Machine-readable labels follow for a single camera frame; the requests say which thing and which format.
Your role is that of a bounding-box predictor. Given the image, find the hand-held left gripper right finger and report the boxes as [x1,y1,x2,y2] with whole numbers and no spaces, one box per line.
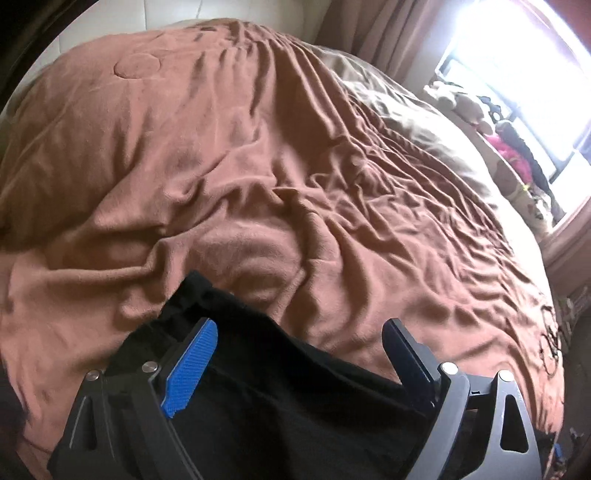
[382,318,543,480]

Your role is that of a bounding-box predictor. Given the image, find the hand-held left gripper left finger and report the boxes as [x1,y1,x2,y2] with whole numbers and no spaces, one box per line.
[48,318,219,480]

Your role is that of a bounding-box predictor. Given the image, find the black pants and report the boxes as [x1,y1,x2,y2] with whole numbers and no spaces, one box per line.
[46,271,444,480]

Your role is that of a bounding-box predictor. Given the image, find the brown fleece blanket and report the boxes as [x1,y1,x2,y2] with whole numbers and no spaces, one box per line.
[0,18,566,480]

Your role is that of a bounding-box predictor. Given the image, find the patterned beige pillow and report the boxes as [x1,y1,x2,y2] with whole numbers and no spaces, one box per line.
[480,134,559,236]

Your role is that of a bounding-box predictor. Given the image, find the brown curtain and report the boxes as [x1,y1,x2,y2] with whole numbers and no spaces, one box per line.
[545,194,591,287]
[318,0,462,88]

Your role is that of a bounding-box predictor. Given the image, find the dark hanging garment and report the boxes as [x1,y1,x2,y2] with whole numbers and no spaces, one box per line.
[499,120,555,199]

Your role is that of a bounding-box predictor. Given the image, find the pink garment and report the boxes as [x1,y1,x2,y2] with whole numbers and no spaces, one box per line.
[489,129,532,181]

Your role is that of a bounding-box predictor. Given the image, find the beige plush toy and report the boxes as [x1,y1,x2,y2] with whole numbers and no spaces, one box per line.
[425,78,499,134]

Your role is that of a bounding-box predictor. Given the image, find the bright window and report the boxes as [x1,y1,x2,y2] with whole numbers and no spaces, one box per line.
[434,0,591,222]

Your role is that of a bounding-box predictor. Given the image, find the white padded headboard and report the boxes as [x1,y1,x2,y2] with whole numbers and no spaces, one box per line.
[28,0,319,75]

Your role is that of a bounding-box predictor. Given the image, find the thin black cable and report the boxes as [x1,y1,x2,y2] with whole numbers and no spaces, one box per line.
[538,302,566,370]

